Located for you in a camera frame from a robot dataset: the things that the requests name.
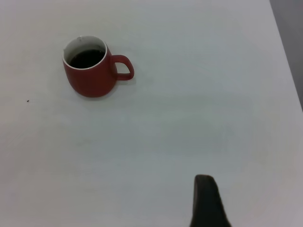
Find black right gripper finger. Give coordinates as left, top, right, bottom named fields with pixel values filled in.
left=188, top=174, right=232, bottom=227

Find red mug with dark liquid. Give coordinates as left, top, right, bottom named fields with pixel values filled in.
left=62, top=35, right=135, bottom=98

